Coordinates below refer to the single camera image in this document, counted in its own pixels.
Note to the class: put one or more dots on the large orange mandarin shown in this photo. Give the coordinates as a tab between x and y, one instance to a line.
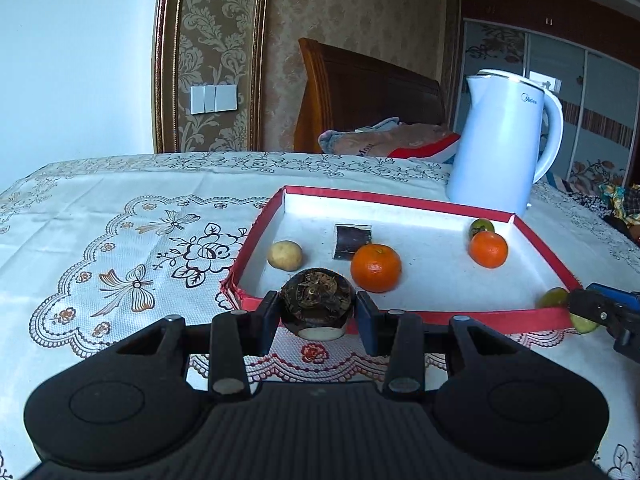
376	268

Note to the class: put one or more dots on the floral sliding door wardrobe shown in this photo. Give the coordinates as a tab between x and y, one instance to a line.
590	110

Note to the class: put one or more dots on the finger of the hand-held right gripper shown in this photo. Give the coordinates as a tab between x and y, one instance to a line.
617	296
592	307

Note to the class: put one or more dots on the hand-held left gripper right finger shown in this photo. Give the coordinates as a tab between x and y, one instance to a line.
369	322

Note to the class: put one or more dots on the dark chocolate cake piece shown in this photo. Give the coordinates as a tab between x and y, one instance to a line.
352	242

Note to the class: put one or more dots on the red cardboard box tray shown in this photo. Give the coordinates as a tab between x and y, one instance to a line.
435	317

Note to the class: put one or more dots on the brown wooden headboard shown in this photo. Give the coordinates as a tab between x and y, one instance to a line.
370	95

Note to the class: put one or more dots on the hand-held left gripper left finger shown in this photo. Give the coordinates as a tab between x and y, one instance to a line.
268	322

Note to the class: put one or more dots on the green cucumber piece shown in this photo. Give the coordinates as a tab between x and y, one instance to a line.
584	324

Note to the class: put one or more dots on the white wall light switch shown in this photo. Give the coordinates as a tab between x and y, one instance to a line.
214	99

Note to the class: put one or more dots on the folded printed blanket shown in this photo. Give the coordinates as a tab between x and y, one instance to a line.
395	142

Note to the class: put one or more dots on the light blue electric kettle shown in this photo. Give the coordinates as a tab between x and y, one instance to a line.
500	145

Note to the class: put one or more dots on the yellow-brown small potato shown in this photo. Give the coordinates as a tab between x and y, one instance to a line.
285	256

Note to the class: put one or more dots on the small orange mandarin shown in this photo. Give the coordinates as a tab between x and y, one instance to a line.
488	250

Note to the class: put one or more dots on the gilded wall panel frame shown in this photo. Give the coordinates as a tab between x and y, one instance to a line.
210	35

